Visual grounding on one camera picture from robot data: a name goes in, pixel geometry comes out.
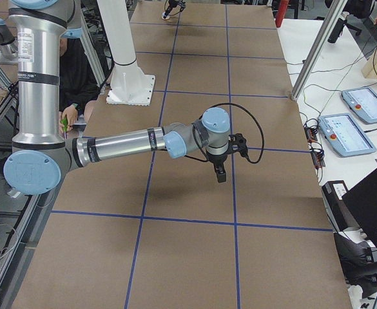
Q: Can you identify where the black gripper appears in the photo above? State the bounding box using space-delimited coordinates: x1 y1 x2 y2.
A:
206 147 232 183

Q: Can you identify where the blue call bell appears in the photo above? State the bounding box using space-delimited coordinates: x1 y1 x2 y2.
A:
162 12 170 20

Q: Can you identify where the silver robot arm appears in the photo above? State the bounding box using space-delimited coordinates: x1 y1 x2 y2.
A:
3 1 232 195

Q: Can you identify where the person's hand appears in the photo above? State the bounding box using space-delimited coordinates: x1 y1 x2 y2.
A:
59 105 78 131

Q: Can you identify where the orange electronics board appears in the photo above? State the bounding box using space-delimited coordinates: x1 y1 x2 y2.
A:
304 126 318 143

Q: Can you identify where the black box with label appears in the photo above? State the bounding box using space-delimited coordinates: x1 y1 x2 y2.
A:
322 180 360 231

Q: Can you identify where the near teach pendant tablet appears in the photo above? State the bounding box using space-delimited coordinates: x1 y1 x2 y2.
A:
318 113 377 157

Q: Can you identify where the teach pendant tablet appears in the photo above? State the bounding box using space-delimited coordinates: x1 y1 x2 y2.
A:
341 87 377 124
318 113 377 157

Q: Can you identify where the far teach pendant tablet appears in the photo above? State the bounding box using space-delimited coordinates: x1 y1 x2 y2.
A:
341 87 377 124

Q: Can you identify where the seated person in black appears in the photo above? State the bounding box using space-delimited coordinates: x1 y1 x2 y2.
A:
59 37 100 122

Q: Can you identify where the red fire extinguisher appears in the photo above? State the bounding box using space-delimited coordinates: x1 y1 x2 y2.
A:
275 0 289 28

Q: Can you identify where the black bottle on table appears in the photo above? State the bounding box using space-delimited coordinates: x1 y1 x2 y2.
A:
327 11 350 44

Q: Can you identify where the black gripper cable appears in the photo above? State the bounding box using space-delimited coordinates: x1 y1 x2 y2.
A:
188 102 266 165

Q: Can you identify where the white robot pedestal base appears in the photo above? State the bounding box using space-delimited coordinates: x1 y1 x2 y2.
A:
97 0 155 106

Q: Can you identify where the green handled grabber stick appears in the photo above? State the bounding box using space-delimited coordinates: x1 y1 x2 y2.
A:
60 117 68 140

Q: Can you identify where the aluminium frame post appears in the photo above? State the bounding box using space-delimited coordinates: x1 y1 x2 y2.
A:
291 0 347 101

